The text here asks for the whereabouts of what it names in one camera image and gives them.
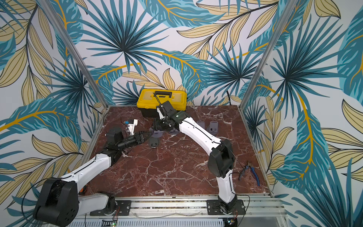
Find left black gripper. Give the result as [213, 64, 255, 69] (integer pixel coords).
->
[118, 130, 154, 150]

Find dark grey stand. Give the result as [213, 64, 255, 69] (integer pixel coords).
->
[148, 128, 164, 148]

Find lavender stand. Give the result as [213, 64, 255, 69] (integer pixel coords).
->
[197, 121, 205, 129]
[207, 121, 218, 136]

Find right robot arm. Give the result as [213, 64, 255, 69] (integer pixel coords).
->
[154, 101, 237, 214]

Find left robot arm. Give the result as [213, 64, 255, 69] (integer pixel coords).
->
[33, 131, 152, 227]

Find yellow black toolbox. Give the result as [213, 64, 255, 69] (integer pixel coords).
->
[137, 89, 187, 118]

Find white perforated vent panel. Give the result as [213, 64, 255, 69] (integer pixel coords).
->
[68, 218, 225, 227]

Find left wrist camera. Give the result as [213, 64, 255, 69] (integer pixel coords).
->
[124, 119, 138, 135]

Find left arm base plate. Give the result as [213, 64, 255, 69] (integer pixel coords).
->
[90, 200, 131, 217]

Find orange handled screwdriver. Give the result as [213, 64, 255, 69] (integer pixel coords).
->
[78, 185, 87, 196]

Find blue handled pliers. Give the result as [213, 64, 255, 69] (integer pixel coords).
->
[238, 161, 261, 186]

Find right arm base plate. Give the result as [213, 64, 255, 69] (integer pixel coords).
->
[206, 200, 246, 215]

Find left aluminium frame post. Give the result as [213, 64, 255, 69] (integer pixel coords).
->
[39, 0, 109, 109]

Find aluminium frame post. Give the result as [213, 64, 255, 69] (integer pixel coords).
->
[39, 0, 109, 109]
[239, 0, 296, 110]

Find aluminium front rail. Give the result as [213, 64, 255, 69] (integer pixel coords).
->
[53, 197, 287, 219]

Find right aluminium frame post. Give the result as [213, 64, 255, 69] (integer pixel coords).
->
[239, 0, 296, 110]

